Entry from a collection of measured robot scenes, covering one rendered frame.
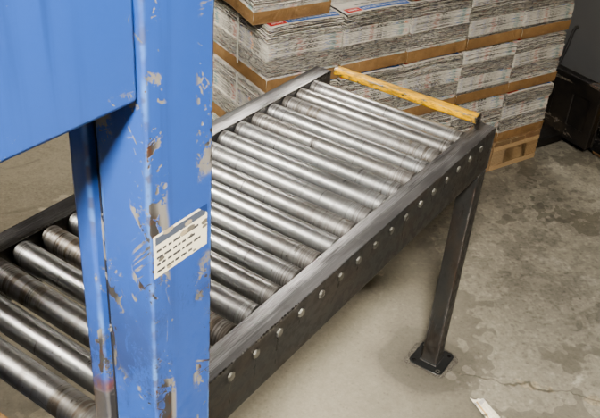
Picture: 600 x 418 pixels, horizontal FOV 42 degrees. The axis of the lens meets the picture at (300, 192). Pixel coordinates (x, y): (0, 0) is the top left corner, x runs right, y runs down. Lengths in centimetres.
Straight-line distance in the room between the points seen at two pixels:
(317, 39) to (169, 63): 202
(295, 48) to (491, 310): 108
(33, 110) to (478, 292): 240
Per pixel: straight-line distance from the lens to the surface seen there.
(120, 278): 65
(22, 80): 47
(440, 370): 245
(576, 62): 397
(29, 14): 46
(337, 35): 259
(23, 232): 156
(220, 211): 158
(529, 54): 332
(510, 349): 259
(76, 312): 136
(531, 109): 352
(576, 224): 328
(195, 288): 67
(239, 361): 127
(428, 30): 286
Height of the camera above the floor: 169
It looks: 33 degrees down
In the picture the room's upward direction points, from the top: 5 degrees clockwise
